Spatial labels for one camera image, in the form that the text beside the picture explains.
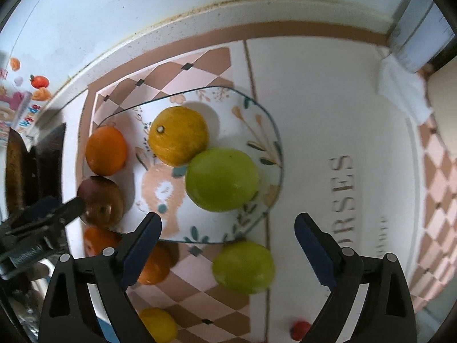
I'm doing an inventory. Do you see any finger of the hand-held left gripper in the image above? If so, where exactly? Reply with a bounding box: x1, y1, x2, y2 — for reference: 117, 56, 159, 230
43, 196, 87, 238
7, 196, 63, 227

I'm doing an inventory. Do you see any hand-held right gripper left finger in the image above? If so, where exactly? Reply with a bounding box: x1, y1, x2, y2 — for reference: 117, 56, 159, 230
37, 212, 163, 343

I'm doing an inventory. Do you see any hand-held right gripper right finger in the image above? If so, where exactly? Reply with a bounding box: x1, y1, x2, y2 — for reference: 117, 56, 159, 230
294, 212, 418, 343

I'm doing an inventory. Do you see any orange tangerine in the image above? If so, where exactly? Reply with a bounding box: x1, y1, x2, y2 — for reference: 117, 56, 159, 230
83, 226, 122, 258
85, 125, 128, 176
137, 243, 175, 286

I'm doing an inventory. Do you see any dark reddish-brown apple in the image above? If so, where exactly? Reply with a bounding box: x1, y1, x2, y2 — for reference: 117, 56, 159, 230
77, 176, 125, 228

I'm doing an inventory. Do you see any floral oval ceramic plate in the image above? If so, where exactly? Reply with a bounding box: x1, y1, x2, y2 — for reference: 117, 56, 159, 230
82, 86, 284, 244

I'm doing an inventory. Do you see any green apple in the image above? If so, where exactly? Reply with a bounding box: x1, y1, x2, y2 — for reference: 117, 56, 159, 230
212, 241, 276, 295
185, 147, 260, 212

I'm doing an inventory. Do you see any yellow lemon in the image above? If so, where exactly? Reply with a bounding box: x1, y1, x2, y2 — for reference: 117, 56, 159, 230
137, 307, 178, 343

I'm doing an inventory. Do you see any red cherry tomato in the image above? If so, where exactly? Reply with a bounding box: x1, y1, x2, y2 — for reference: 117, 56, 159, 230
290, 321, 313, 342

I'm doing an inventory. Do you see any round yellow orange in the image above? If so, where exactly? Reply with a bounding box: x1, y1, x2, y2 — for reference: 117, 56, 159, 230
148, 106, 210, 167

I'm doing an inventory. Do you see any black wok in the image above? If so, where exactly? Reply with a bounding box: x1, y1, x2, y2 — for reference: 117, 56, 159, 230
5, 127, 36, 218

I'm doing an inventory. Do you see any black gas stove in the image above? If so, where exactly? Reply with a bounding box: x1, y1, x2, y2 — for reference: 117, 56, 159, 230
27, 121, 68, 204

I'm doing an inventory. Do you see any checkered brown pink table mat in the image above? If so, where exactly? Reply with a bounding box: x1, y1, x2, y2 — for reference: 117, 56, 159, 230
77, 21, 452, 343

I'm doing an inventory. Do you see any white folded tissue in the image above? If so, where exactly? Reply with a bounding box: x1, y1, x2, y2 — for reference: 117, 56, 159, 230
376, 52, 434, 125

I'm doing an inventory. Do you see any silver spray can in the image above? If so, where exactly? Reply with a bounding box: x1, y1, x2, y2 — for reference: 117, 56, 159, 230
387, 0, 454, 74

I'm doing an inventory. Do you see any colourful wall sticker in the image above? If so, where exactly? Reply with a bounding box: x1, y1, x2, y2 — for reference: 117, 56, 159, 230
0, 57, 52, 147

